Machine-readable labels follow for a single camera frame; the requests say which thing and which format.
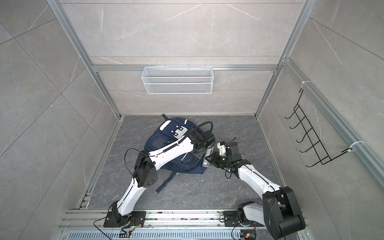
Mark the navy blue student backpack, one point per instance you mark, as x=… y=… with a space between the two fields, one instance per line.
x=171 y=130

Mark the white wire mesh basket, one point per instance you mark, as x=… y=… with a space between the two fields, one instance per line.
x=178 y=80

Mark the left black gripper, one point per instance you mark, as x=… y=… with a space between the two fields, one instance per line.
x=202 y=154

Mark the black wire hook rack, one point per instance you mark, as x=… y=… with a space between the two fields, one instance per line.
x=312 y=136

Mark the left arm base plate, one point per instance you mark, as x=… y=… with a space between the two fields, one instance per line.
x=129 y=219

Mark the clear plastic ruler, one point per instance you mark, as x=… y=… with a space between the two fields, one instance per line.
x=207 y=157

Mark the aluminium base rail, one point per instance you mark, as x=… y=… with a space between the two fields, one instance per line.
x=182 y=224

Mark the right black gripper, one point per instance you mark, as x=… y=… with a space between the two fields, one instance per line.
x=215 y=159

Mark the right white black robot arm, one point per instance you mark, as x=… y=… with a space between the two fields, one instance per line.
x=280 y=212

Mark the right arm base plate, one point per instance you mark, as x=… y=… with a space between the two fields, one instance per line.
x=232 y=218

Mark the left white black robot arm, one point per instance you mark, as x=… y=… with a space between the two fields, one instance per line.
x=179 y=146

